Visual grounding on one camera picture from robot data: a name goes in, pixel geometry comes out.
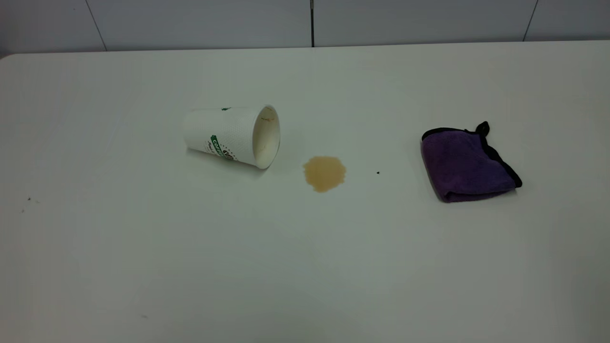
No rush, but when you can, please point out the white paper coffee cup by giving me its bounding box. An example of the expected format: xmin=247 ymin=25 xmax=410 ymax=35
xmin=182 ymin=104 xmax=281 ymax=170

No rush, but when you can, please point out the brown coffee spill puddle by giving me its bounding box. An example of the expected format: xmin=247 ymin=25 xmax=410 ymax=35
xmin=303 ymin=156 xmax=346 ymax=193

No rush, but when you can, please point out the purple microfiber cloth black trim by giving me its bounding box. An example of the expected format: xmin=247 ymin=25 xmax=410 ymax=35
xmin=420 ymin=121 xmax=523 ymax=203

